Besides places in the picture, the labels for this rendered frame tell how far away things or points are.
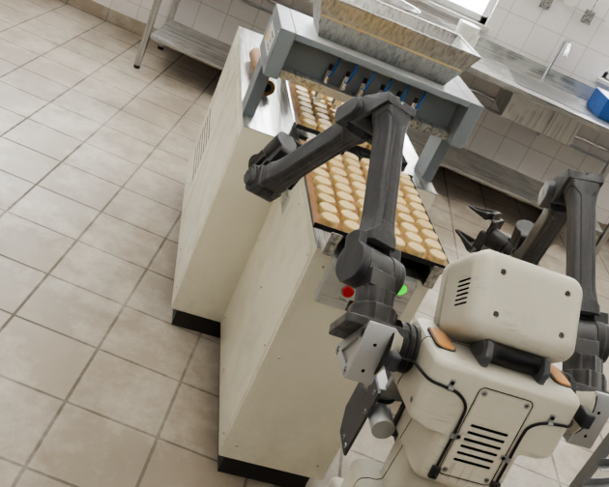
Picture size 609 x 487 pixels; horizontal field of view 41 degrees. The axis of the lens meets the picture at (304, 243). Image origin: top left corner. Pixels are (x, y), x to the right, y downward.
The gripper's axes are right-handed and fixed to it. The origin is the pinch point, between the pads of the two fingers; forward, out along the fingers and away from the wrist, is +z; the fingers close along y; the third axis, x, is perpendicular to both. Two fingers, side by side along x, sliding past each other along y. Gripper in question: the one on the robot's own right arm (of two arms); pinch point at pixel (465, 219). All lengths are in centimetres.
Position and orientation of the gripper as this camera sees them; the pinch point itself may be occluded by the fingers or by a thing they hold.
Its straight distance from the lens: 230.7
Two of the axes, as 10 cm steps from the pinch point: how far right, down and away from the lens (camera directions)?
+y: 3.8, -8.3, -4.1
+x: -6.0, 1.1, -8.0
